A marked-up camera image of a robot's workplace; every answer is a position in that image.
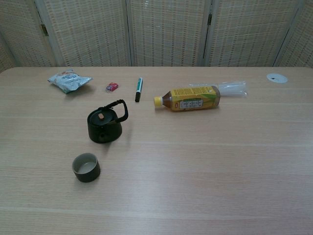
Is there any green white marker pen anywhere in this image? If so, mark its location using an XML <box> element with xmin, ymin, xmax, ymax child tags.
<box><xmin>134</xmin><ymin>77</ymin><xmax>144</xmax><ymax>103</ymax></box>

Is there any yellow label tea bottle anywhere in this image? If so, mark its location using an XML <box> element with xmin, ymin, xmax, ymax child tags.
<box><xmin>154</xmin><ymin>86</ymin><xmax>222</xmax><ymax>112</ymax></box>

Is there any small red candy wrapper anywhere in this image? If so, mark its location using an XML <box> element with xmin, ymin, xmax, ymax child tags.
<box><xmin>105</xmin><ymin>82</ymin><xmax>119</xmax><ymax>93</ymax></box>

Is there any clear plastic bag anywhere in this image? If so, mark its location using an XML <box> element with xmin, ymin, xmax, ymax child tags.
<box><xmin>188</xmin><ymin>80</ymin><xmax>249</xmax><ymax>98</ymax></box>

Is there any woven folding screen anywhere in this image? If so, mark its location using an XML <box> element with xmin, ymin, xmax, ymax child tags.
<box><xmin>0</xmin><ymin>0</ymin><xmax>313</xmax><ymax>73</ymax></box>

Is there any white blue snack bag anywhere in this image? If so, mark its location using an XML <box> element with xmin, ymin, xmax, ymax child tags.
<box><xmin>47</xmin><ymin>69</ymin><xmax>94</xmax><ymax>94</ymax></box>

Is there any white round cable grommet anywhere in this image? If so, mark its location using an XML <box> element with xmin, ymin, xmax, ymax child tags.
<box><xmin>266</xmin><ymin>72</ymin><xmax>288</xmax><ymax>84</ymax></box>

